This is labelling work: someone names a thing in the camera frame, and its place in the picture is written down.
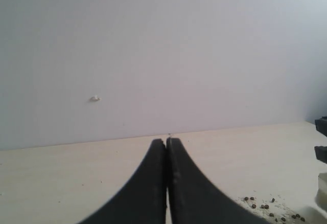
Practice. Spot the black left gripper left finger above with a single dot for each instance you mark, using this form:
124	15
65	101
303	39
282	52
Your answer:
143	199

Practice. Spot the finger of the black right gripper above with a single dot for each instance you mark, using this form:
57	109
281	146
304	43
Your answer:
321	125
321	153

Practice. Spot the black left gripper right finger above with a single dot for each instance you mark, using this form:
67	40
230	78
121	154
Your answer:
193	198

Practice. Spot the wide wooden paint brush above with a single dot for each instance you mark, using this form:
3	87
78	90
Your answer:
321	193

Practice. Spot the brown beans and grains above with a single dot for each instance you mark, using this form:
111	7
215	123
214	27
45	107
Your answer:
271	210

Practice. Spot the white wall blob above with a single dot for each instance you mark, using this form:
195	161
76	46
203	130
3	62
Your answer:
95	98

